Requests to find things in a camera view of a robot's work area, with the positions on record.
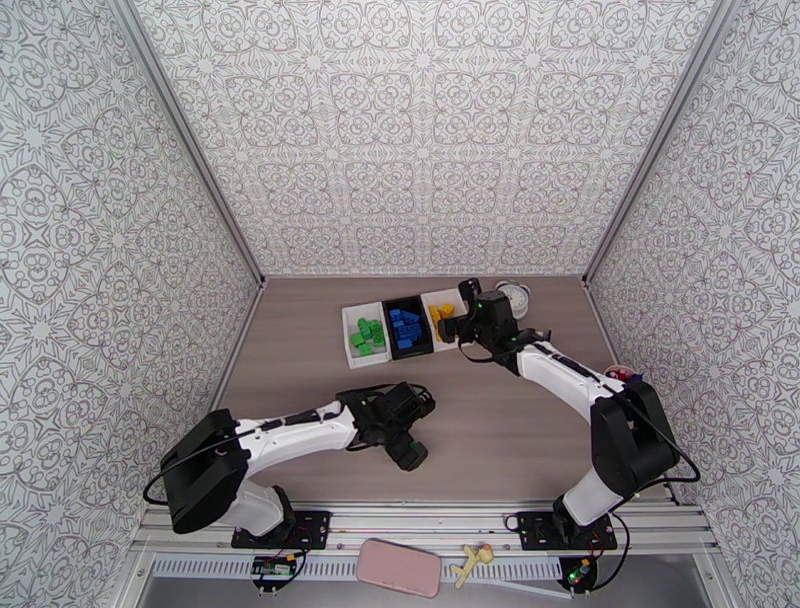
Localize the white alarm clock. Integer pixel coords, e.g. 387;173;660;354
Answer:
496;279;533;320

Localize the pink phone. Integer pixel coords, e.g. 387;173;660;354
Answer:
354;537;444;600

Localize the black plastic container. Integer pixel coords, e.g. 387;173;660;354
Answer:
381;294;437;363

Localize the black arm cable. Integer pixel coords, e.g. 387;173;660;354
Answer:
457;337;701;501
142;384;436;508

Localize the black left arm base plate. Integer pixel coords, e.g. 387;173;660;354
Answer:
231;509;333;551

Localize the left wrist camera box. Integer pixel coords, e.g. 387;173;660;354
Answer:
390;382;437;421

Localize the white slotted cable duct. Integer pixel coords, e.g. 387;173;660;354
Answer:
152;556;564;581

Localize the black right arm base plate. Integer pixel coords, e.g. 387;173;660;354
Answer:
504;509;619;553

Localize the aluminium mounting rail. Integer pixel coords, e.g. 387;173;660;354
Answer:
131;499;717;558

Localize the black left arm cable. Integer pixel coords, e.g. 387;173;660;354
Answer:
142;384;436;508

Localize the pale yellow toy figure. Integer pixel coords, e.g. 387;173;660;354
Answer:
451;543;495;590

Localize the white plastic container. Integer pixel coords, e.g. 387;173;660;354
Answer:
419;287;476;356
341;301;393;370

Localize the aluminium frame post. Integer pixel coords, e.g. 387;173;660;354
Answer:
581;0;745;289
106;0;270;289

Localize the small circuit board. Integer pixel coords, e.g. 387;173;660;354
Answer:
249;554;296;593
557;556;600;593

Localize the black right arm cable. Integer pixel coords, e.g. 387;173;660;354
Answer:
457;337;701;501

